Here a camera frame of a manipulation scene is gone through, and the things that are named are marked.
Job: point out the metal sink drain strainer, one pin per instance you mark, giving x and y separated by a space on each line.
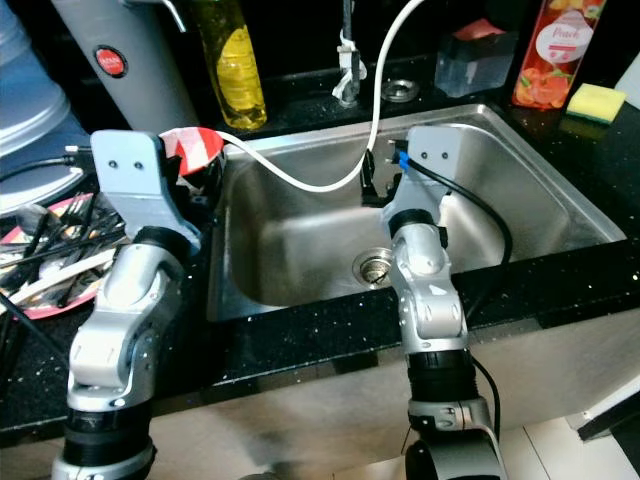
372 266

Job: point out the blue water jug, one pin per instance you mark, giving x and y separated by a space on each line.
35 120

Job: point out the yellow green sponge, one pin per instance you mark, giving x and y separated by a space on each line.
596 102

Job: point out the metal spoon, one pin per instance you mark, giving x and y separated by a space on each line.
32 215

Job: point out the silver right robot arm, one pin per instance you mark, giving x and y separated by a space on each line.
430 300

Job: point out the red sponge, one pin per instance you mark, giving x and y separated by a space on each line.
480 30

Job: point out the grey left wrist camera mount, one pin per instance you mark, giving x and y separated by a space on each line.
130 180

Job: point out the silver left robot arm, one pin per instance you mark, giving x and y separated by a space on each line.
120 310

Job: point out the round metal countertop hole cover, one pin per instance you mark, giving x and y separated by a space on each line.
401 90

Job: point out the clear plastic soap dispenser box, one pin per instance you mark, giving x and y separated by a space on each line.
472 68

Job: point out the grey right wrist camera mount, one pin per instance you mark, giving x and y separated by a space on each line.
440 155

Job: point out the orange peach soap bottle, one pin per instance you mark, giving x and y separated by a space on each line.
555 55

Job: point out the pink plate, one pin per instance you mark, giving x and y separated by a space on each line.
50 308

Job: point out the yellow dish soap bottle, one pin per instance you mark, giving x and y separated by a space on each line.
238 80

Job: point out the metal sink faucet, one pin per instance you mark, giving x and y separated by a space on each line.
350 65

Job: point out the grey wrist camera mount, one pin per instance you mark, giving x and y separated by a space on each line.
130 180
440 155

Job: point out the red and white bowl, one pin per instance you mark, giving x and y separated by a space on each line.
195 145

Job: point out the stainless steel sink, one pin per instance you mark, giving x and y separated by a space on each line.
290 240

